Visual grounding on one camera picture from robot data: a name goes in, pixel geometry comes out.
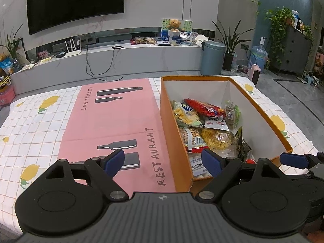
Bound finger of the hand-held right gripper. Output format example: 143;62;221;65
280;152;324;170

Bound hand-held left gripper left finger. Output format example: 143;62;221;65
44;149;128;202

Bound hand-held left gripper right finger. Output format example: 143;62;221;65
196;149;281;203

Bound white hawthorn ball snack packet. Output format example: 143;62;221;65
188;152;214;180

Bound yellow noodle snack packet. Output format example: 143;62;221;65
201;129;235;150

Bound clear biscuit packet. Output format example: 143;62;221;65
178;127;208;153

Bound dark green snack packet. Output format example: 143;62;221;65
234;127;255;163

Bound orange cardboard box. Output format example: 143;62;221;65
159;75;293;192

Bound green clear snack packet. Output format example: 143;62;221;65
224;99;241;129

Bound red snack packet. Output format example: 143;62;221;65
183;99;226;119

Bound pink printed placemat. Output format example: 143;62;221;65
58;78;178;193

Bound pink space heater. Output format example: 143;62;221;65
247;64;261;85

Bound long leaf plant black pot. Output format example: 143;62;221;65
211;19;255;71

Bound grey blue trash can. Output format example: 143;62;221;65
201;40;226;76

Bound grey marble television console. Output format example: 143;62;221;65
10;39;205;94

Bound grey drawer cabinet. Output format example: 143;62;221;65
271;27;313;76

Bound blue water jug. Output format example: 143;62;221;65
249;37;269;74

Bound white router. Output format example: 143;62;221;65
64;37;82;56

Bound snack pile on console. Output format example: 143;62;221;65
130;37;156;45

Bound trailing pothos plant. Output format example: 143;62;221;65
264;6;314;64

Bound green potted plant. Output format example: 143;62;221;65
0;24;24;65

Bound black cable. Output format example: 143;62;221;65
85;44;124;80

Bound black wall television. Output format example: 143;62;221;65
27;0;125;36

